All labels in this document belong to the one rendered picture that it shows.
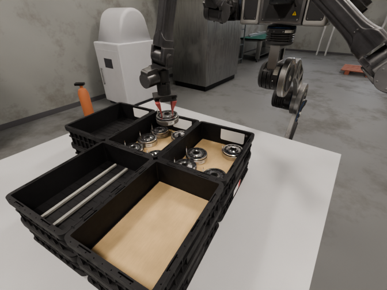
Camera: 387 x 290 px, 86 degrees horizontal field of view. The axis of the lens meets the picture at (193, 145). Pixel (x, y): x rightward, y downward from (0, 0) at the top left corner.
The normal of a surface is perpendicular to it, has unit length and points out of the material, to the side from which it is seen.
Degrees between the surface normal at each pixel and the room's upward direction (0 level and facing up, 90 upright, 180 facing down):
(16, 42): 90
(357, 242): 0
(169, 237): 0
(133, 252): 0
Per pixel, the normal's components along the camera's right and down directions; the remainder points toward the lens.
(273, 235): 0.00, -0.84
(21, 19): 0.81, 0.32
